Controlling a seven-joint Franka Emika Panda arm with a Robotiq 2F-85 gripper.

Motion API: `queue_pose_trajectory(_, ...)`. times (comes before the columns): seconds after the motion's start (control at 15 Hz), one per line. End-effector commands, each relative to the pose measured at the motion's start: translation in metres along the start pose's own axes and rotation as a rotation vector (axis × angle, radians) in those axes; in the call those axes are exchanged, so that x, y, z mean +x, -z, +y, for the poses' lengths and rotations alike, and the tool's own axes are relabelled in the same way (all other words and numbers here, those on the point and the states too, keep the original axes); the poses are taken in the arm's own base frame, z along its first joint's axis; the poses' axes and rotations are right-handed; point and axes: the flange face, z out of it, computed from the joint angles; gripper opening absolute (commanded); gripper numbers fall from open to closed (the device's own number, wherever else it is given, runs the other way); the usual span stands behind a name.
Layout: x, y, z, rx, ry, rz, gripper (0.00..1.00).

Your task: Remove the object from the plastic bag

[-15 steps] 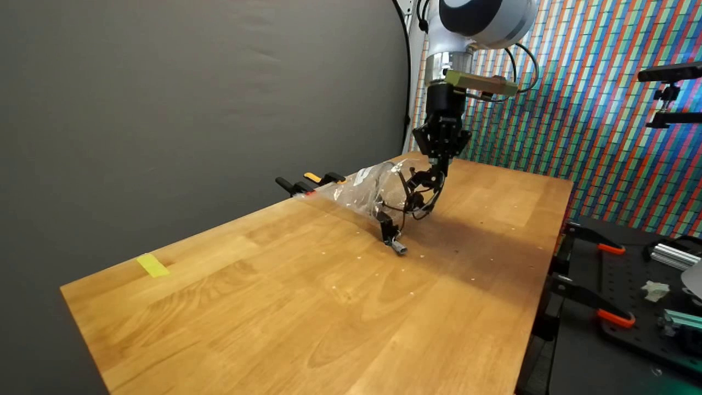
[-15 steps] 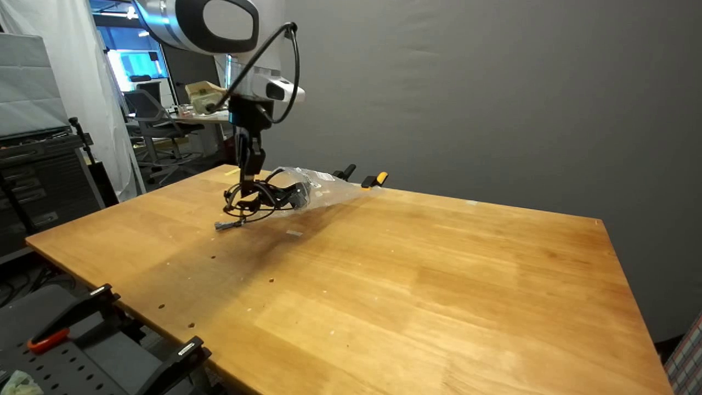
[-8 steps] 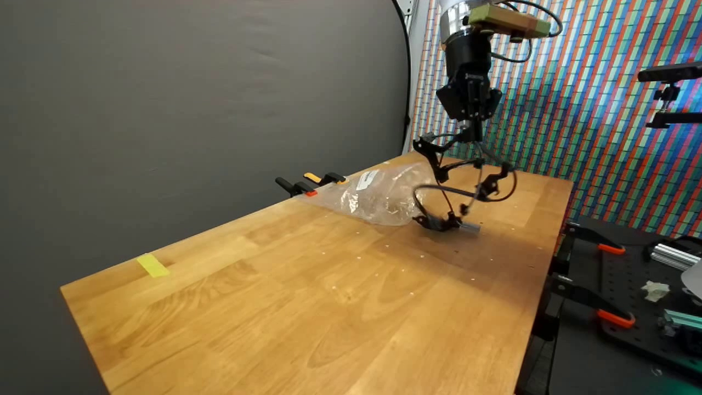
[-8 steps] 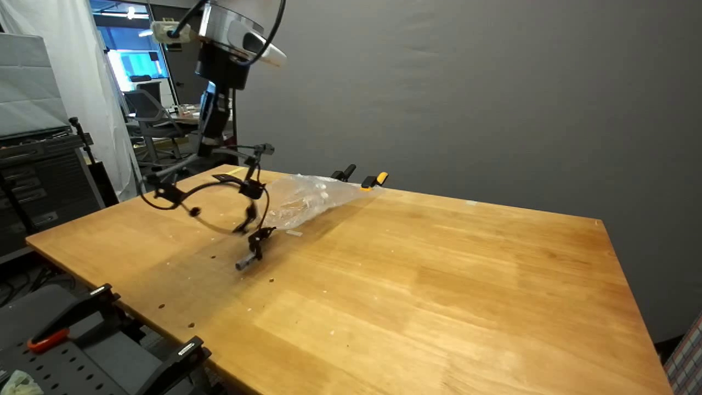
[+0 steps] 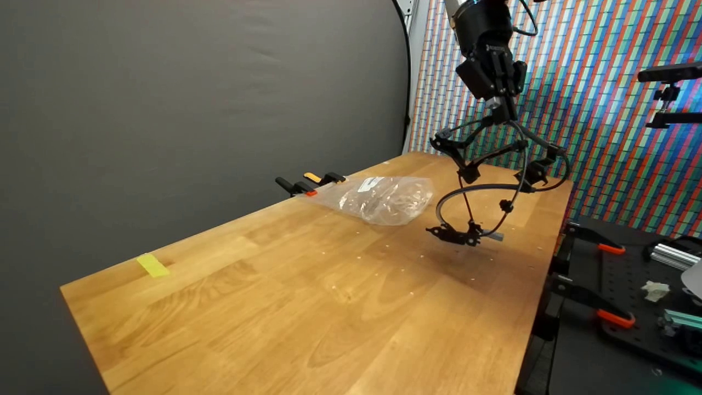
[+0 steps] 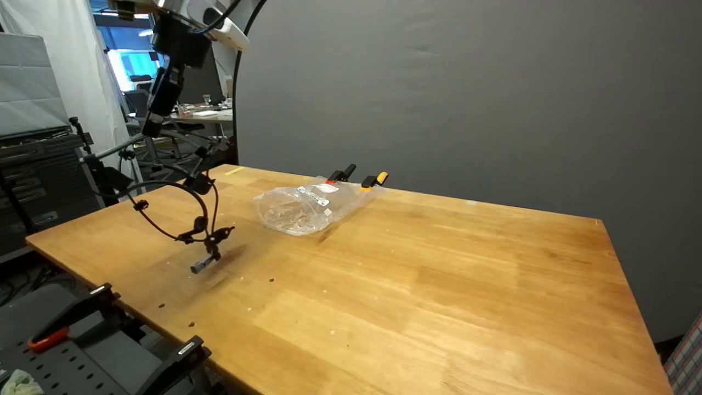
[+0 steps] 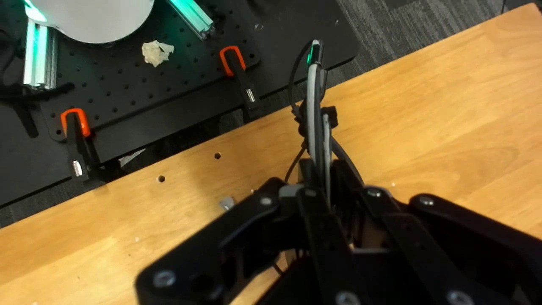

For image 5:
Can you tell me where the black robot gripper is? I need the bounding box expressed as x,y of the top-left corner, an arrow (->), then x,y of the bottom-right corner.
453,0 -> 528,123

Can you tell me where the black cable bundle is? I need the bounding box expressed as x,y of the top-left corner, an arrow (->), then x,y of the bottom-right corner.
423,101 -> 572,248

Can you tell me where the clear plastic bag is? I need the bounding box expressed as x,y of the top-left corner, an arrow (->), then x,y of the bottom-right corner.
317,172 -> 437,230

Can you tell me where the small white crumpled object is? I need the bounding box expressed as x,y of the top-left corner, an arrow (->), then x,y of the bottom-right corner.
641,279 -> 673,304

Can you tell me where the silver aluminium extrusion piece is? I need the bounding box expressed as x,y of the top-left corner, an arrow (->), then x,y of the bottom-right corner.
647,240 -> 702,271

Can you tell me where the black orange marker pen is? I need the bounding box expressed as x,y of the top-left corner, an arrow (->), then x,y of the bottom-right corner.
275,168 -> 350,200

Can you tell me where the white round disc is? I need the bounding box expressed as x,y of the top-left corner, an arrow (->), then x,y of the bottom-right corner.
678,260 -> 702,302

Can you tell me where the black perforated side table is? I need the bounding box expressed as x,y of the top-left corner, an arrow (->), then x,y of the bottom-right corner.
516,214 -> 702,395

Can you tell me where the teal metal bar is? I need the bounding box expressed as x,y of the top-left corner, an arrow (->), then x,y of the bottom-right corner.
659,304 -> 702,338

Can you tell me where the grey fabric backdrop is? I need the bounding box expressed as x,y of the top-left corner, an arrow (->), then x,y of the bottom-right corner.
0,0 -> 412,395

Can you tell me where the yellow tape strip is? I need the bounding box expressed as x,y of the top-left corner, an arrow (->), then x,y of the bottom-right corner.
135,251 -> 173,281

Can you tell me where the white backdrop frame pole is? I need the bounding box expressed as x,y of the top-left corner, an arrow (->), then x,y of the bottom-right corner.
392,0 -> 431,153

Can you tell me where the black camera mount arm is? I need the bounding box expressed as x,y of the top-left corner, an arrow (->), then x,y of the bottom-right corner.
636,60 -> 702,131

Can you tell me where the orange handled black clamp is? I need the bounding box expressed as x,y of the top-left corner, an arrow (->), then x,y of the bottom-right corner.
548,271 -> 639,331
564,219 -> 630,259

